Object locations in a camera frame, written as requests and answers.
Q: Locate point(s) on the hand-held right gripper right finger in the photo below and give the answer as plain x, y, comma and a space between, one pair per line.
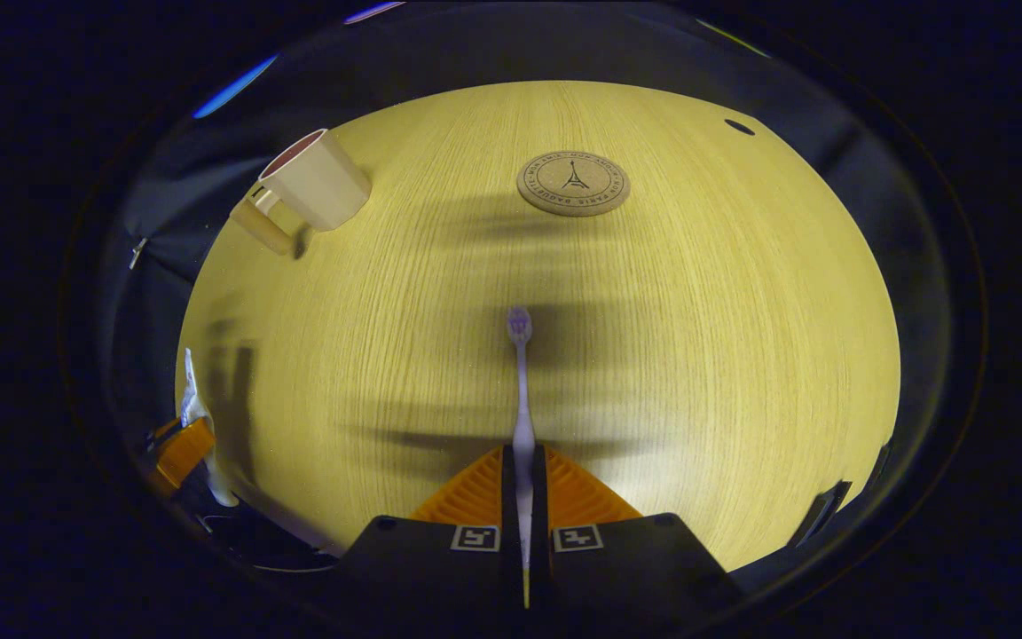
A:
539, 497

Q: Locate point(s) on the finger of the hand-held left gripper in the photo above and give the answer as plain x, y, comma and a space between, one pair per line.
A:
184, 453

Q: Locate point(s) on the black round desk grommet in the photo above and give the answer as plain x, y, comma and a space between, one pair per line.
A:
739, 127

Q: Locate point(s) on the round cork coaster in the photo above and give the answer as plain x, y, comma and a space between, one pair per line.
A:
574, 184

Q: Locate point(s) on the white toothbrush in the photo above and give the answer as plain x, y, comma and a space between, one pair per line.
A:
521, 390

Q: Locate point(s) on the wooden desktop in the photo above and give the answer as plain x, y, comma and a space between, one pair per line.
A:
697, 311

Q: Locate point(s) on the silver metal cloth clip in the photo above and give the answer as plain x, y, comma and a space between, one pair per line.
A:
137, 253

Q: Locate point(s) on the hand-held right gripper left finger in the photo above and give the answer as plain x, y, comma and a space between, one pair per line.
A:
509, 497

